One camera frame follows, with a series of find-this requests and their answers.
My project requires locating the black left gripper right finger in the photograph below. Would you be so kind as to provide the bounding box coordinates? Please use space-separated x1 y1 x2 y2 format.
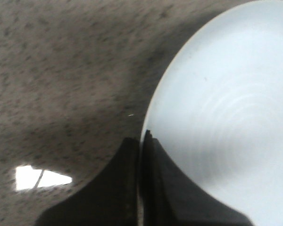
140 131 252 226

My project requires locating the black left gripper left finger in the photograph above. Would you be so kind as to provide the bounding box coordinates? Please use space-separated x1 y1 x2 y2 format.
35 138 139 226

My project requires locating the light blue round plate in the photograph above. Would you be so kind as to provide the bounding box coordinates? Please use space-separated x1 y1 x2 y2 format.
142 0 283 226

